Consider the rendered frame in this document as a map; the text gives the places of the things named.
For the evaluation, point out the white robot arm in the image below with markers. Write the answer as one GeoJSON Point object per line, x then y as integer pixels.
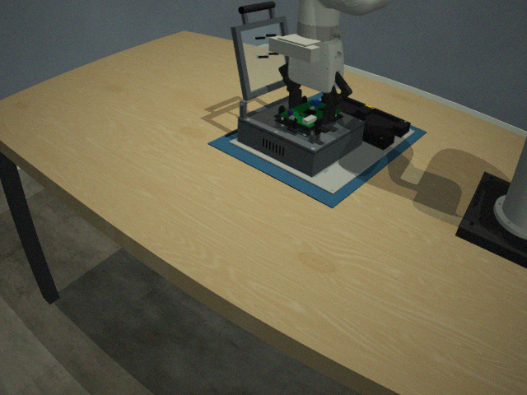
{"type": "Point", "coordinates": [318, 21]}

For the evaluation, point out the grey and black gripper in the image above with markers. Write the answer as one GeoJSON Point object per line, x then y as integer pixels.
{"type": "Point", "coordinates": [319, 76]}

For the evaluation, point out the green circuit board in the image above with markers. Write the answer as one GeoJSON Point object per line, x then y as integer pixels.
{"type": "Point", "coordinates": [312, 108]}

